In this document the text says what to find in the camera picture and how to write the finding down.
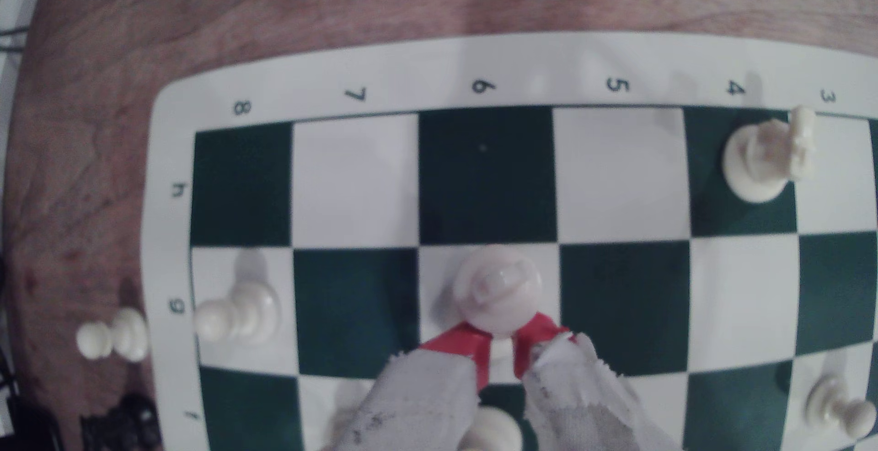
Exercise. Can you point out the green white chess mat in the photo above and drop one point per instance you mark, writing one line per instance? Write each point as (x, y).
(617, 176)

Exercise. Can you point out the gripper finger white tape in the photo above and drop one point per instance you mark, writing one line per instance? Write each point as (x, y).
(425, 403)
(583, 410)

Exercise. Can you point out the black chess piece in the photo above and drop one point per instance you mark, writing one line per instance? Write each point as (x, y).
(123, 427)

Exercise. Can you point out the white chess pawn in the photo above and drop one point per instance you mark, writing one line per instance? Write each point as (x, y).
(240, 314)
(833, 403)
(116, 334)

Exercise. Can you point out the white knight on h4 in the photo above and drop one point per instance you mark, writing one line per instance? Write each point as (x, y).
(758, 159)

